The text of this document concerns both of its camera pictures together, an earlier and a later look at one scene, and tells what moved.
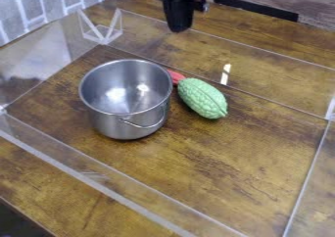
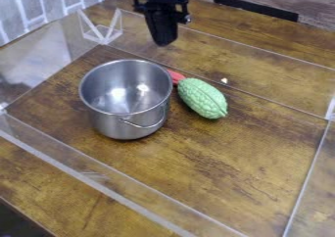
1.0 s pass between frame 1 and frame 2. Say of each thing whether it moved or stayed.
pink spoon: stayed
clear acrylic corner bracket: stayed
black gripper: moved
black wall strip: stayed
